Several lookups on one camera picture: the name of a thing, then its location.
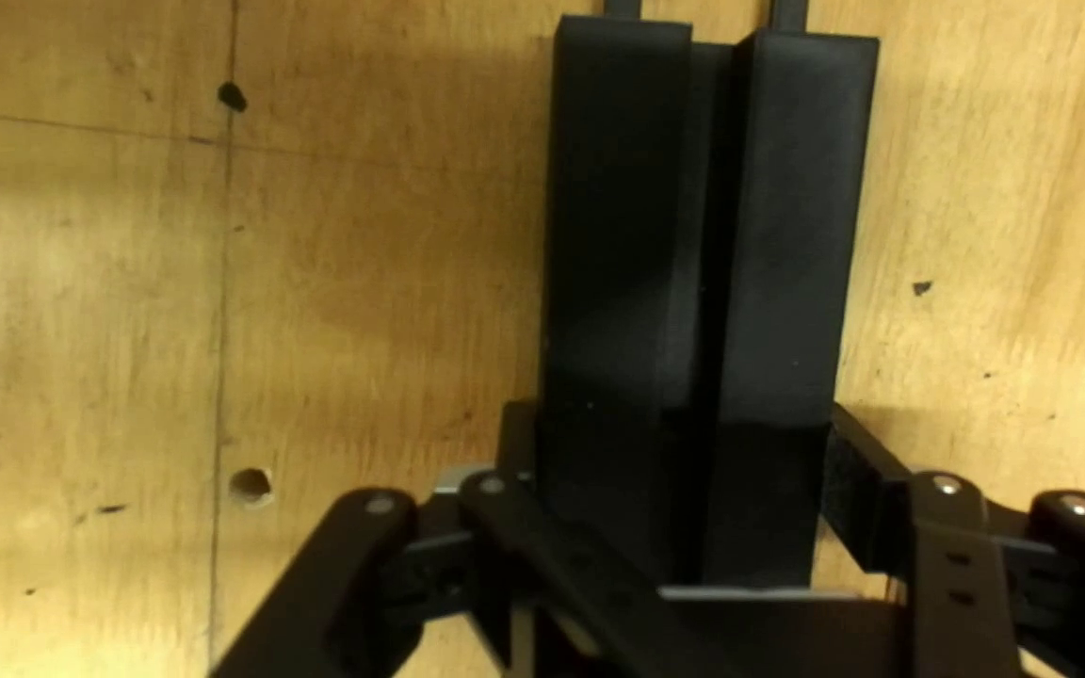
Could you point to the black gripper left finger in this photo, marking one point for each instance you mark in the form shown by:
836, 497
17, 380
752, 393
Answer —
374, 575

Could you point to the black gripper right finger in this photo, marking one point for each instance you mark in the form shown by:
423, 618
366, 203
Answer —
979, 581

